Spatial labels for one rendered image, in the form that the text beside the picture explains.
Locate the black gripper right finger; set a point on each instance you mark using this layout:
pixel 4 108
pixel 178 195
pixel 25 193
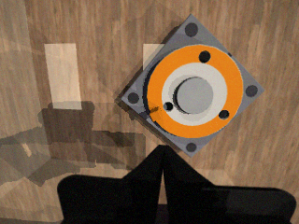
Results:
pixel 191 198

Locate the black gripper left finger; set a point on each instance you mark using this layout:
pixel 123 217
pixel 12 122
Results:
pixel 134 196

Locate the orange and white round plate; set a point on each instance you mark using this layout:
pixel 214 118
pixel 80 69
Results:
pixel 220 71

